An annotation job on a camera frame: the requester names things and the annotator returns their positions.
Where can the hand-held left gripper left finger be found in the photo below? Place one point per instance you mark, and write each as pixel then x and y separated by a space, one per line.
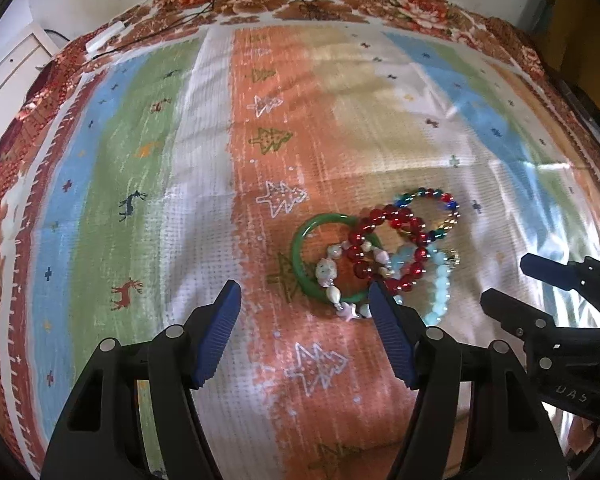
pixel 220 330

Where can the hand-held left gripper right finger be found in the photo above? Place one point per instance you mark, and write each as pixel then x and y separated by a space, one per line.
pixel 391 332

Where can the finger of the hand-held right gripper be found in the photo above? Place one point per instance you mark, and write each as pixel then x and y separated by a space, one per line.
pixel 505 310
pixel 545 270

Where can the green jade bangle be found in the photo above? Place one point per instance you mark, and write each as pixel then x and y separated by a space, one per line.
pixel 300 260

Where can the striped printed blanket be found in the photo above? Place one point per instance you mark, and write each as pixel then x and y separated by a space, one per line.
pixel 205 160

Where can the brown hanging cloth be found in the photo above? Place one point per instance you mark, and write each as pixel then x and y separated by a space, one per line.
pixel 587 25

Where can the brown floral bedsheet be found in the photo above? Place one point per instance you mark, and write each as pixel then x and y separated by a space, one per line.
pixel 405 5

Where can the white charger adapter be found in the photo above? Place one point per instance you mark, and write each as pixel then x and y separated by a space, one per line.
pixel 105 39

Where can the white cabinet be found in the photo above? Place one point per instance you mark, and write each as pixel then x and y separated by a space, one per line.
pixel 5 70

